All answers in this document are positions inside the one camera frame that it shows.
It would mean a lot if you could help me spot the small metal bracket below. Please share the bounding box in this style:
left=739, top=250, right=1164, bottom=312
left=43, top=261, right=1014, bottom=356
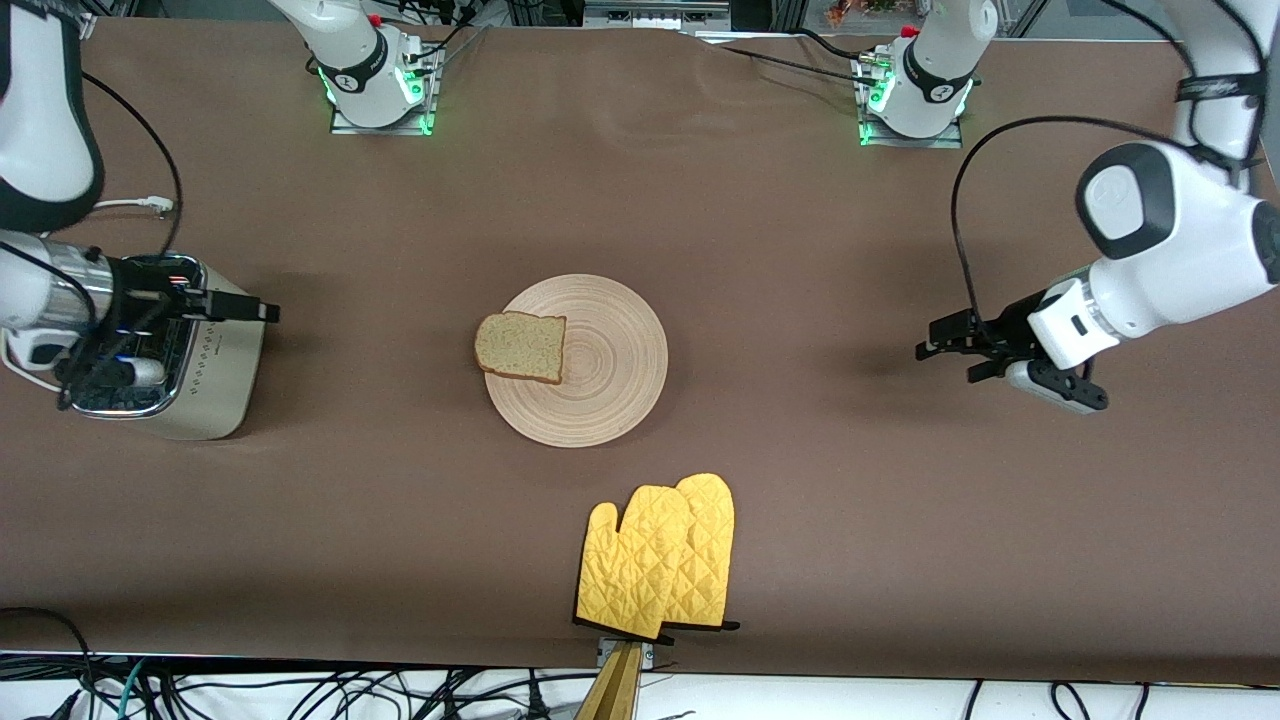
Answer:
left=597, top=636, right=656, bottom=671

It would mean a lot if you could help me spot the grey equipment box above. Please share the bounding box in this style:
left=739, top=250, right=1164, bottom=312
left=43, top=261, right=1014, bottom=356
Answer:
left=582, top=0, right=731, bottom=31

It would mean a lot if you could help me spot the cream and chrome toaster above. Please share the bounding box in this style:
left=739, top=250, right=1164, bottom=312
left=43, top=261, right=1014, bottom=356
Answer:
left=68, top=252, right=267, bottom=442

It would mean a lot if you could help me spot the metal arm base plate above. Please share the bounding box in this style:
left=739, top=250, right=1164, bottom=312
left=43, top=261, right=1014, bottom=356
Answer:
left=330, top=45, right=441, bottom=136
left=858, top=115, right=966, bottom=149

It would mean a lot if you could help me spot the black looped cable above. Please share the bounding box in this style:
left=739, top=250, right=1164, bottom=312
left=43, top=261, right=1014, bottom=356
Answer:
left=0, top=606, right=97, bottom=720

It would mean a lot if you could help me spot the yellow quilted oven mitt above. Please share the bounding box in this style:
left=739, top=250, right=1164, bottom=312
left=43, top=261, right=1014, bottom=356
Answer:
left=575, top=485, right=693, bottom=642
left=660, top=473, right=741, bottom=633

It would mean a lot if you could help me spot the matte table cover sheet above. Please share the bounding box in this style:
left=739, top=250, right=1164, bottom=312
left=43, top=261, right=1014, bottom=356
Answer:
left=0, top=15, right=1280, bottom=686

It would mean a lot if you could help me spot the round wooden plate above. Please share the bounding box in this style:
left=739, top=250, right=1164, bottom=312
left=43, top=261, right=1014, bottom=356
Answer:
left=485, top=274, right=669, bottom=449

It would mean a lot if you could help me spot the orange coloured item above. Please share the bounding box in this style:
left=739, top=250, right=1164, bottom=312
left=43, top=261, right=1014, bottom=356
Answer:
left=825, top=0, right=901, bottom=26

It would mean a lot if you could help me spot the black base cable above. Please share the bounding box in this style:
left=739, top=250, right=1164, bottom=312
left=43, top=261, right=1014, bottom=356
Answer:
left=400, top=0, right=491, bottom=63
left=795, top=27, right=871, bottom=61
left=700, top=40, right=886, bottom=89

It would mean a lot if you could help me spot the teal cable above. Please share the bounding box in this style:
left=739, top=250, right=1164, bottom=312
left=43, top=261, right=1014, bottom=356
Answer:
left=115, top=658, right=151, bottom=720

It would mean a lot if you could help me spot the black cable tangle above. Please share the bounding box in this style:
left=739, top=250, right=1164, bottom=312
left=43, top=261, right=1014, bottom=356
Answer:
left=150, top=662, right=601, bottom=720

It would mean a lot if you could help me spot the brown bread slice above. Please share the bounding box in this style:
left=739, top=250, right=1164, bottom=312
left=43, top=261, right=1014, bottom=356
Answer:
left=474, top=311, right=568, bottom=386

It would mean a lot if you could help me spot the white toaster power cable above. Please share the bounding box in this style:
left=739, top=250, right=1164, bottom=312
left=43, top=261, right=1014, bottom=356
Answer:
left=95, top=196, right=176, bottom=219

